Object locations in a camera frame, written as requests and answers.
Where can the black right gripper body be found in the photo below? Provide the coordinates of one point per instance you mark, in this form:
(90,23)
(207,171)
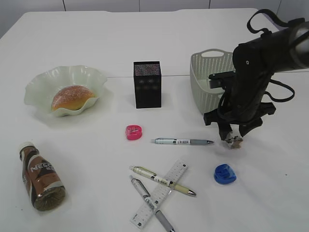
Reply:
(243,109)

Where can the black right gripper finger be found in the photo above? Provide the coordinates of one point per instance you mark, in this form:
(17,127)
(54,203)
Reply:
(247,127)
(224,130)

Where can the paper ball pinkish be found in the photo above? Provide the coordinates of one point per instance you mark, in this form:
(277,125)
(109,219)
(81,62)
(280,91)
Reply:
(233,140)

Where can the pink pencil sharpener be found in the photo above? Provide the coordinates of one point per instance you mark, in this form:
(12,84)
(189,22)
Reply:
(133,132)

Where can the sugared bread bun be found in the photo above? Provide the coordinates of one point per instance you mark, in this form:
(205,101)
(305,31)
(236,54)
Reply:
(71,97)

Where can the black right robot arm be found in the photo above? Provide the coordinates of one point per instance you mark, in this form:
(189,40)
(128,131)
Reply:
(255,63)

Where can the blue pencil sharpener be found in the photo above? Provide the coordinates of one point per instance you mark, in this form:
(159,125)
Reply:
(224,174)

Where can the grey green plastic basket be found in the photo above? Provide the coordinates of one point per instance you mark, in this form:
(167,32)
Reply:
(203,64)

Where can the blue clear grey pen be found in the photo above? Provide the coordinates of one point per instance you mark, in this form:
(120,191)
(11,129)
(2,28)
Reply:
(172,141)

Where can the cream yellow pen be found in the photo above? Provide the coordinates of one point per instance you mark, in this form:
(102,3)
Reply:
(163,181)

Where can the black mesh pen holder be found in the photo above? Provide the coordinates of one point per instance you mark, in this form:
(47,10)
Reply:
(147,84)

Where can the pale green wavy plate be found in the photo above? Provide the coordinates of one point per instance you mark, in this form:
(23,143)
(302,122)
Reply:
(41,90)

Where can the transparent plastic ruler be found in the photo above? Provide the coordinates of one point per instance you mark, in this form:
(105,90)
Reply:
(161,192)

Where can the brown coffee bottle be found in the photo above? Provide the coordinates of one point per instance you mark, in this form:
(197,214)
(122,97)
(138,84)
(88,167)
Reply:
(44,187)

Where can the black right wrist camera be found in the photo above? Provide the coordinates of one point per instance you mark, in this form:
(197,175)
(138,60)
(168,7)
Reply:
(222,80)

